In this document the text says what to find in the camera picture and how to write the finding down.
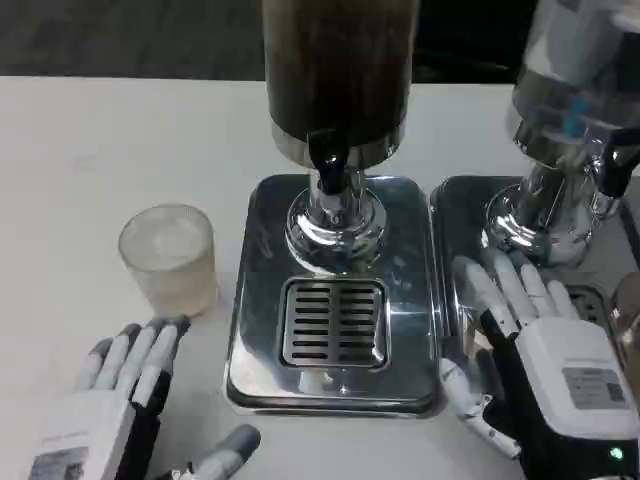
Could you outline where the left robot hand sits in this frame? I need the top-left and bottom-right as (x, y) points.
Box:
(27, 315), (262, 480)

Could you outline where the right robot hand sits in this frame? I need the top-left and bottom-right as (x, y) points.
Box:
(439, 249), (640, 480)

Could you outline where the steel drip tray with grid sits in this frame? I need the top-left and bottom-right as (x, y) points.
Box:
(428, 174), (640, 401)
(225, 173), (442, 414)

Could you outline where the clear ribbed glass cup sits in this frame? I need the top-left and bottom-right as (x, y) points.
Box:
(117, 203), (217, 319)

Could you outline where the black dispenser tap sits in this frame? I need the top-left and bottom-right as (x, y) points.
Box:
(306, 128), (348, 196)
(595, 128), (640, 199)

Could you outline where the clear drink dispenser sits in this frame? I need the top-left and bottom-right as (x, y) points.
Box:
(480, 0), (640, 265)

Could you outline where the dark drink dispenser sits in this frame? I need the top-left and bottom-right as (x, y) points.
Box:
(262, 0), (419, 266)

